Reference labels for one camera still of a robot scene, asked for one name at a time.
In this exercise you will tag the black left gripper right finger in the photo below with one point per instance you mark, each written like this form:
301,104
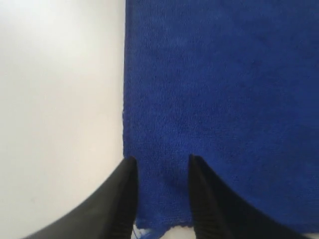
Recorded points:
219,213

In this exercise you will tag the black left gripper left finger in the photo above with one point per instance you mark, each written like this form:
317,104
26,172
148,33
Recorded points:
109,213

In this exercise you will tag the blue towel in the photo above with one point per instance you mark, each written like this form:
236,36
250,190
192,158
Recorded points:
236,82

